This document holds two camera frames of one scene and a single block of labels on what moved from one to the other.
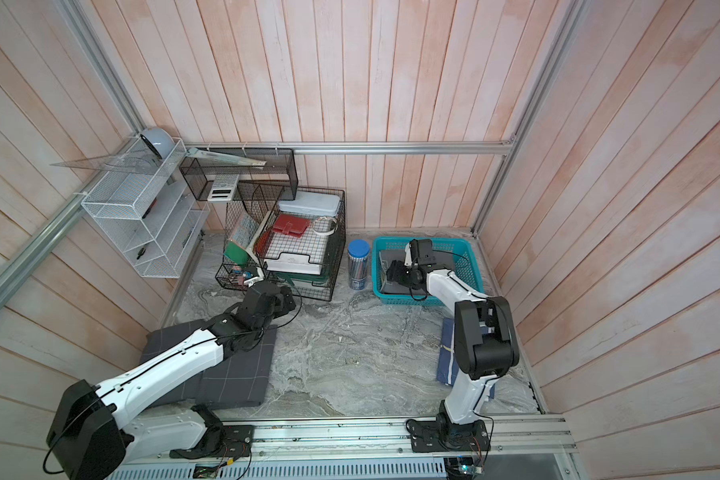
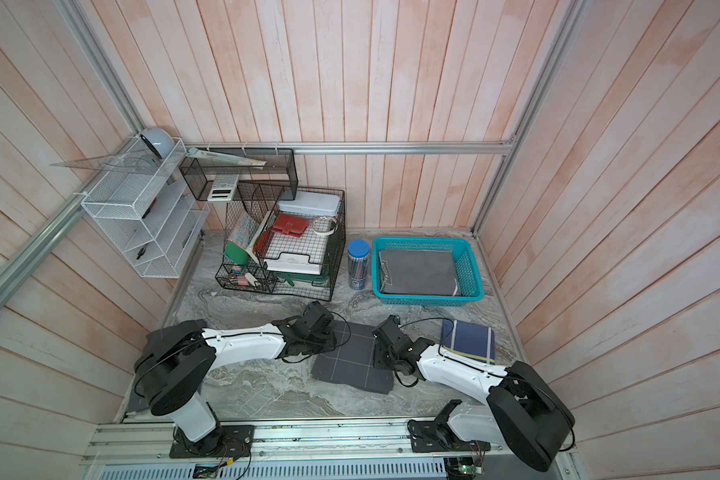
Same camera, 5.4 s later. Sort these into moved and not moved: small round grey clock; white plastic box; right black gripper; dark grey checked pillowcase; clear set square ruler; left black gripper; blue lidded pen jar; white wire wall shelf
Moved: left black gripper; right black gripper; dark grey checked pillowcase
Not moved: white plastic box; small round grey clock; clear set square ruler; blue lidded pen jar; white wire wall shelf
